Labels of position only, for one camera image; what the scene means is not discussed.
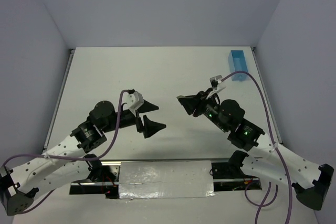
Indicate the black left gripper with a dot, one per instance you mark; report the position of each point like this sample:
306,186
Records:
139,123

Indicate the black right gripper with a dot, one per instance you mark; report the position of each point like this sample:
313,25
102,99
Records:
200,104

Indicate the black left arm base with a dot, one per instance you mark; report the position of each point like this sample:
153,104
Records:
103,181

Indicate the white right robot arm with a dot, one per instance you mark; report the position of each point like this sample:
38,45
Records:
256,155

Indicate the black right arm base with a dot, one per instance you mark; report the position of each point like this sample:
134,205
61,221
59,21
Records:
226,178

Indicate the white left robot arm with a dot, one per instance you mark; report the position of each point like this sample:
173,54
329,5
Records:
72,159

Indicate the blue plastic box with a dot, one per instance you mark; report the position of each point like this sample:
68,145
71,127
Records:
237,62

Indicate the silver reflective tape sheet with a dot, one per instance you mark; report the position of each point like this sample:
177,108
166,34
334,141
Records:
155,180

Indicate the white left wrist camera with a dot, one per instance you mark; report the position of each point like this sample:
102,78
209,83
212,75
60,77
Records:
135,99

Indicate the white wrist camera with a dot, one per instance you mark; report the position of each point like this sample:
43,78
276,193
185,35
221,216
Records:
135,99
217,85

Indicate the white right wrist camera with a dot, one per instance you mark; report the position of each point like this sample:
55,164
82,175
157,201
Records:
217,85

